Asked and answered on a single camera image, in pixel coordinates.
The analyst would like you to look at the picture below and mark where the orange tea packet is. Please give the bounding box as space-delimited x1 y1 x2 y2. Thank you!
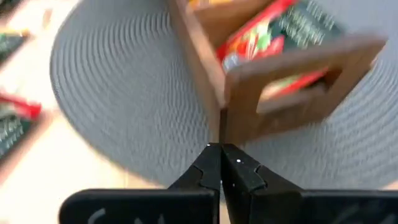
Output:
188 0 234 9
0 27 34 65

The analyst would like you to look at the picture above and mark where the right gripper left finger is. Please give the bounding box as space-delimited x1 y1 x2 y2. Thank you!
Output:
58 143 222 224

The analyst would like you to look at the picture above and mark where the round grey woven mat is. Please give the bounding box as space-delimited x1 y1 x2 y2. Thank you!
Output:
49 0 398 191

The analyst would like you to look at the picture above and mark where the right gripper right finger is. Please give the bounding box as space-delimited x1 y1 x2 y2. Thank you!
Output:
222 144 398 224

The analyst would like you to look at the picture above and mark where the red tea packet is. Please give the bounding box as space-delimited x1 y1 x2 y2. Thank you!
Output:
216 0 346 100
0 88 53 162

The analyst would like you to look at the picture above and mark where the wooden three-compartment tray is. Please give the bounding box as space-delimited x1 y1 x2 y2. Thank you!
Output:
167 0 388 146

